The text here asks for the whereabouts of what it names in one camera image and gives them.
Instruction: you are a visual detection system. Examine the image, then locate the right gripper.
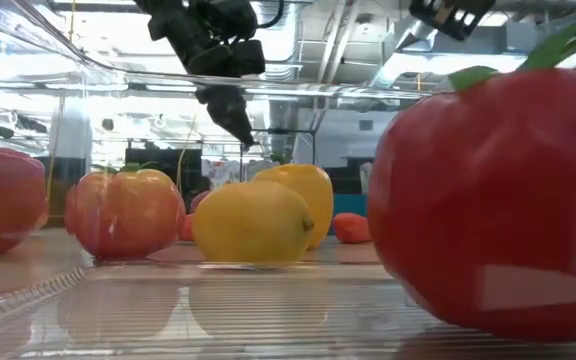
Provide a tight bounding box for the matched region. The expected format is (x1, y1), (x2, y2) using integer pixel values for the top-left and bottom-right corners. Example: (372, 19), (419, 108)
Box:
(408, 0), (497, 42)

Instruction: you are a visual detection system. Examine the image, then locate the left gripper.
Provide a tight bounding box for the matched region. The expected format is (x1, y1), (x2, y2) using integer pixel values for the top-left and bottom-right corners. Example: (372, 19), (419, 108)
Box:
(135, 0), (267, 149)

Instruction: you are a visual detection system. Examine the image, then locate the small orange toy carrot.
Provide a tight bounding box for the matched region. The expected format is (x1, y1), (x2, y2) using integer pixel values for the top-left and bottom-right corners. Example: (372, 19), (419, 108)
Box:
(177, 213), (195, 243)

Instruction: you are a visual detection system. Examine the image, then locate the red toy bell pepper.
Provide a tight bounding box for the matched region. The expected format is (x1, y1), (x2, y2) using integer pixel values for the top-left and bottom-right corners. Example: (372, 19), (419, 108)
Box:
(0, 126), (49, 255)

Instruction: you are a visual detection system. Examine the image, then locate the orange toy citrus fruit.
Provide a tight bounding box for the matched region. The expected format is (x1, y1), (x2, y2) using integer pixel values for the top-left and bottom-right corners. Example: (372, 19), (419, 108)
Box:
(251, 163), (335, 250)

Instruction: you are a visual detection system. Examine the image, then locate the red toy tomato green leaf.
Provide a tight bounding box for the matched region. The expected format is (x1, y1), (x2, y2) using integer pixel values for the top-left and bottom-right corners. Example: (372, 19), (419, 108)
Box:
(367, 19), (576, 344)

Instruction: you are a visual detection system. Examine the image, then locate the orange-red toy tomato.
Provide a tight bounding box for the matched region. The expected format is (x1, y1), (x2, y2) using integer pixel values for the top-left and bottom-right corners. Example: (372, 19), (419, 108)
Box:
(64, 160), (187, 261)

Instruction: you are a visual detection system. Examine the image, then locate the large yellow toy lemon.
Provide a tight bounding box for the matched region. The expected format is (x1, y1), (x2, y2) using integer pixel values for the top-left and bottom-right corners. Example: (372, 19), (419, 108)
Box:
(191, 180), (315, 265)

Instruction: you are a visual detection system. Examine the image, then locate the large orange toy carrot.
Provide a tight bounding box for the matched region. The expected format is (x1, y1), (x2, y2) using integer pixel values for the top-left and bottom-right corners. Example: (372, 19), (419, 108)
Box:
(332, 212), (372, 245)

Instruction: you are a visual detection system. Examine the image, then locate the clear plastic bin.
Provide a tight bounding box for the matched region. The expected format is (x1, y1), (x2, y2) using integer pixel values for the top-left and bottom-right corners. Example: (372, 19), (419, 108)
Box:
(0, 0), (576, 360)

